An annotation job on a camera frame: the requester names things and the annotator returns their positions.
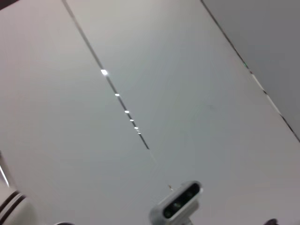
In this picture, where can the white robot shoulder housing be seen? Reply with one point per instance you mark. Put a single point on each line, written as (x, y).
(14, 208)

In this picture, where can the silver head camera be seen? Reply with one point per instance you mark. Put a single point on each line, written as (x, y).
(178, 204)

